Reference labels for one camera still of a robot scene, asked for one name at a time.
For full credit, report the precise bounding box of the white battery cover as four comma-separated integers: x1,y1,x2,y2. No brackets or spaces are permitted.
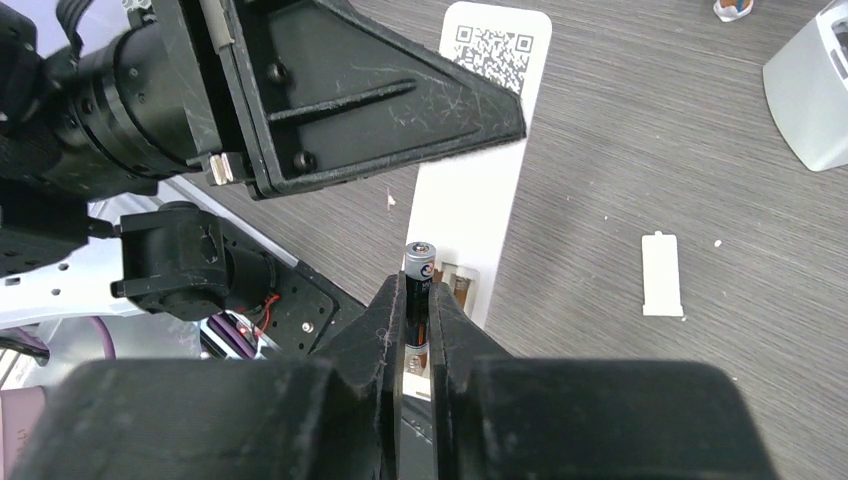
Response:
641,231,684,317

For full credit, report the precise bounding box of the black battery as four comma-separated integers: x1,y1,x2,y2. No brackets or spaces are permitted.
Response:
404,241,436,352

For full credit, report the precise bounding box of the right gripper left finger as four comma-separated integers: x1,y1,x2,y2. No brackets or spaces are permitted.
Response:
13,273,406,479

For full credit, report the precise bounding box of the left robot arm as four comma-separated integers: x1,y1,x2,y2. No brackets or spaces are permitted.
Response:
1,1,527,356

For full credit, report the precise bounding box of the pink object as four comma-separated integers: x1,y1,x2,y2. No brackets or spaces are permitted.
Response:
1,386,45,479

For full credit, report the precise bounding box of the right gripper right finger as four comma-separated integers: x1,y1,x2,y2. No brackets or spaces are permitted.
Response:
429,284,777,479

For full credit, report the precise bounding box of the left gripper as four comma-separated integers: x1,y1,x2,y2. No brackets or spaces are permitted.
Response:
1,1,229,199

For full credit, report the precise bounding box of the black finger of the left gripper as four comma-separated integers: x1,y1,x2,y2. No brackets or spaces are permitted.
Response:
203,1,527,200

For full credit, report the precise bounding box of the white long remote control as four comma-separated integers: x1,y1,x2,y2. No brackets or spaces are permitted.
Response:
400,1,554,399

